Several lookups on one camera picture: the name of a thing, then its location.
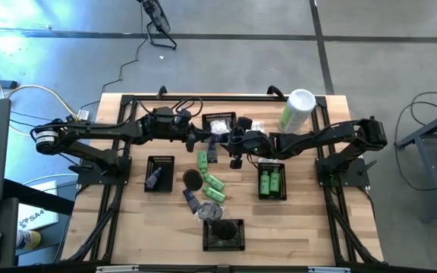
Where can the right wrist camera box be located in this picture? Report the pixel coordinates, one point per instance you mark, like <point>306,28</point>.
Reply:
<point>267,142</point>

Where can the black slotted plastic basket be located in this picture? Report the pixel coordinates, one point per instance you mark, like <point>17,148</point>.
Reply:
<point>283,182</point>
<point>207,117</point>
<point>206,246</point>
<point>167,178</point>

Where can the black round disc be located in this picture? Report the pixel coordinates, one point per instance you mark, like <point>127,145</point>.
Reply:
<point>192,180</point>

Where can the black side desk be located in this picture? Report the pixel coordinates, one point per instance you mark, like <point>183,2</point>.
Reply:
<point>44,197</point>

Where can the white yellow bottle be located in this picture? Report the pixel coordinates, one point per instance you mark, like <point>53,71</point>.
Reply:
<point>29,239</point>

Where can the clear bag with white contents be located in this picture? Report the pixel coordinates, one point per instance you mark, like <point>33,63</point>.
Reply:
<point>257,126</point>
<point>219,127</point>

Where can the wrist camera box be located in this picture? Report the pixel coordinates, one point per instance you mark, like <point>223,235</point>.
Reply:
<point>182,117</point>
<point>267,142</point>

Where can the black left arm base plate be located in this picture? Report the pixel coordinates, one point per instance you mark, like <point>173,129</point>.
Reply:
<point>89,178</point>

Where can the small white power adapter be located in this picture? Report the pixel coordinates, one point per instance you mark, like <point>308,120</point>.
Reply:
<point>83,115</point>

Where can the white cardboard box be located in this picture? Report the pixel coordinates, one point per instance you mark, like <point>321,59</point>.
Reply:
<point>38,220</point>

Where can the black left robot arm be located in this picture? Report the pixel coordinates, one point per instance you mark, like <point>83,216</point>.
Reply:
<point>89,130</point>

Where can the white green wipes canister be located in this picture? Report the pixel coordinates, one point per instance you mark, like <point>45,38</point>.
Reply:
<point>298,110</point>

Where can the white frame bracket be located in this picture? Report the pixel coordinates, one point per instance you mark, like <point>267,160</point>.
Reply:
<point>329,270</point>
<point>117,269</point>

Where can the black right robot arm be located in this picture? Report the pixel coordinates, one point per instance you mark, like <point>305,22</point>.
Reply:
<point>317,138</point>

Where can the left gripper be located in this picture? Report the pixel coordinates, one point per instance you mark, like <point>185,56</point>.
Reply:
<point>190,142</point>

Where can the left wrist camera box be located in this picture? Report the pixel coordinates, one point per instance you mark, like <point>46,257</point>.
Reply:
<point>182,117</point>

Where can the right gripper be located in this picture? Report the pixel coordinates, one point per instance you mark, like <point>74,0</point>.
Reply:
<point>236,164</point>

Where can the black floor fan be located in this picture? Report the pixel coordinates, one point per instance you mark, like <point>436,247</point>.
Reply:
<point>158,19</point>

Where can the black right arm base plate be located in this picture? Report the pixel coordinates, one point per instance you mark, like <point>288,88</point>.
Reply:
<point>351,178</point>

